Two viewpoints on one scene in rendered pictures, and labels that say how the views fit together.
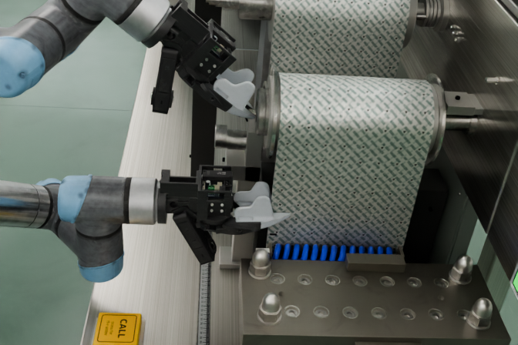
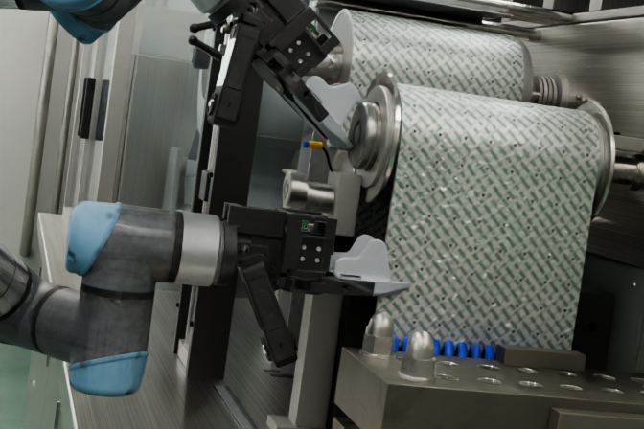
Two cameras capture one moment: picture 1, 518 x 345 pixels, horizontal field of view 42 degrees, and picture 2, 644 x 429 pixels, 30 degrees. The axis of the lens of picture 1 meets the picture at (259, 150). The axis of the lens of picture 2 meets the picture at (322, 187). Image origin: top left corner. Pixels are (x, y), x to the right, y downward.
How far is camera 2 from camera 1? 0.71 m
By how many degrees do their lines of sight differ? 32
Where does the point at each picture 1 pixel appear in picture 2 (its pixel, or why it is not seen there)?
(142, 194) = (202, 222)
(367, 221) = (517, 305)
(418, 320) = (631, 395)
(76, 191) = (103, 211)
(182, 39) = (266, 15)
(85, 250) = (98, 324)
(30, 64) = not seen: outside the picture
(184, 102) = not seen: hidden behind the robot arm
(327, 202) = (463, 265)
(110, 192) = (154, 215)
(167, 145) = not seen: hidden behind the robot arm
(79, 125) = not seen: outside the picture
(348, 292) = (517, 374)
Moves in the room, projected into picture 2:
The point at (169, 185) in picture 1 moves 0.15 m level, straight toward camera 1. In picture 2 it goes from (242, 212) to (283, 230)
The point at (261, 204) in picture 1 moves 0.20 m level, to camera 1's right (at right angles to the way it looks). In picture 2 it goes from (375, 253) to (554, 274)
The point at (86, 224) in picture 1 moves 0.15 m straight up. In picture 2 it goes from (112, 267) to (131, 117)
